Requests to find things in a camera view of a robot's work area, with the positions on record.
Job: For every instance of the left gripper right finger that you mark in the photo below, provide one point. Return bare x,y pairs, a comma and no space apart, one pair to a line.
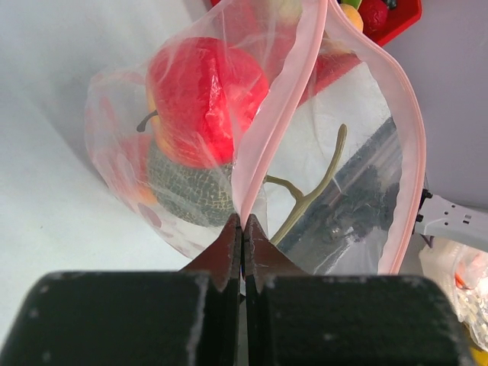
294,318

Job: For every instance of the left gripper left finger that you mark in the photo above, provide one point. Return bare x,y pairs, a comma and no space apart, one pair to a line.
185,317

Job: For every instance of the green toy melon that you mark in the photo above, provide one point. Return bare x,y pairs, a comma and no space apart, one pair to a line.
203,197

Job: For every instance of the orange-red toy peach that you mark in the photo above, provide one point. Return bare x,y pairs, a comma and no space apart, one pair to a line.
145,195

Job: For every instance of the clear pink-dotted zip bag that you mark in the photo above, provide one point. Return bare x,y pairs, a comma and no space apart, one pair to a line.
332,75

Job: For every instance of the red toy apple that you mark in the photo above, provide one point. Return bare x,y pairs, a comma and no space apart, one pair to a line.
199,93

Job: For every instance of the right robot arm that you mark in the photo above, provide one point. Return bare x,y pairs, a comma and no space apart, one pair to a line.
441,218

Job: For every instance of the white plastic bag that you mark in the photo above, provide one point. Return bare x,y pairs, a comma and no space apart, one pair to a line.
461,272

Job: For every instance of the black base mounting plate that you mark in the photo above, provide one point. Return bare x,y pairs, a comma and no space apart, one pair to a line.
345,229

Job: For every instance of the yellow-orange toy apricot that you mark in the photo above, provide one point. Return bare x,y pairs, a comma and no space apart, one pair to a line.
353,16

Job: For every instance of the red toy tomato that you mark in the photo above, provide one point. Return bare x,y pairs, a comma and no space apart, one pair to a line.
374,15

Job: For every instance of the red plastic tray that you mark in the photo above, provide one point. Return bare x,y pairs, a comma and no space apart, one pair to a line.
274,23

